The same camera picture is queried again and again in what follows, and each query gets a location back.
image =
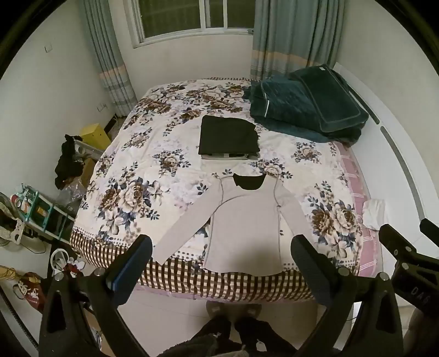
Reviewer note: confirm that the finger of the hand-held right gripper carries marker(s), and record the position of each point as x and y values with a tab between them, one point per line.
430	230
394	240

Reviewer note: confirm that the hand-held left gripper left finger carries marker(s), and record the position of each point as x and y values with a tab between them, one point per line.
128	267

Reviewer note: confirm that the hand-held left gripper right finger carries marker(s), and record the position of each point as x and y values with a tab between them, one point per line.
308	267

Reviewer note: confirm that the grey long-sleeve shirt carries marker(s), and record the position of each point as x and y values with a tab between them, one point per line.
243	233

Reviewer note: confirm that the person's right forearm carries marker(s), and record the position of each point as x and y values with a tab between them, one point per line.
423	333

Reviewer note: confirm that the white crumpled cloth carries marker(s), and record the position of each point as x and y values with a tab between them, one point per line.
374	212

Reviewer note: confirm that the pink striped mattress cover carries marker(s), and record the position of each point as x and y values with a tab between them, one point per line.
356	192

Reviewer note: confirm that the white plastic objects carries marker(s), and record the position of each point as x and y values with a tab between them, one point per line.
60	262

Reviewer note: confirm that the white headboard with grey stripes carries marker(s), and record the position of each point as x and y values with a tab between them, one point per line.
404	164

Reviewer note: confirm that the brown fuzzy slipper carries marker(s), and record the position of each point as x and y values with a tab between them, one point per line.
217	310
248	310

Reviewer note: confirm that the person's right leg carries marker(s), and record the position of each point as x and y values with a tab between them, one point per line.
260	338

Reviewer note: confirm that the clear plastic bag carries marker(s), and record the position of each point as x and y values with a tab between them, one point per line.
70	197

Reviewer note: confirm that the teal storage shelf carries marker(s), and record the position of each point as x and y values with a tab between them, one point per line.
44	216

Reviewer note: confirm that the red printed bag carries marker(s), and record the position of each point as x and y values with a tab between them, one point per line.
29	286

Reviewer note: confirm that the cardboard box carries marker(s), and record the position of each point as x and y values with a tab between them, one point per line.
88	168

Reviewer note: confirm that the floral bedsheet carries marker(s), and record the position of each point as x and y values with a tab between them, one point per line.
164	164

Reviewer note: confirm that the black hanging clothing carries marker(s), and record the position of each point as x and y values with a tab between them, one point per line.
68	164

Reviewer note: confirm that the yellow box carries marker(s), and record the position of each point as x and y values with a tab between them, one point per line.
96	137

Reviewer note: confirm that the light folded garment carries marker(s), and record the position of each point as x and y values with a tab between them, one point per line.
219	157

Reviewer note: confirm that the black folded garment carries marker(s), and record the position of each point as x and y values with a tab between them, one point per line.
228	137

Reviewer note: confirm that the dark green pillow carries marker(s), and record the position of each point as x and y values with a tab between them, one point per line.
329	96

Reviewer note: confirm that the dark green quilt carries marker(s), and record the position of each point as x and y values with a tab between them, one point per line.
284	106

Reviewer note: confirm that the narrow blue-green striped curtain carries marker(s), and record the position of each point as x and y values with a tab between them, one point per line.
109	68

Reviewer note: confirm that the wide blue-green striped curtain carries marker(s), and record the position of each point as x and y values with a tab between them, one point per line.
291	34

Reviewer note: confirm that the window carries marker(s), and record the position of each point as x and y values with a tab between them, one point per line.
171	17

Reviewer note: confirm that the white wall socket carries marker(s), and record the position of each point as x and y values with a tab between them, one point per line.
101	107

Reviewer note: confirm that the white wall switch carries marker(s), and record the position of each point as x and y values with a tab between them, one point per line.
48	48

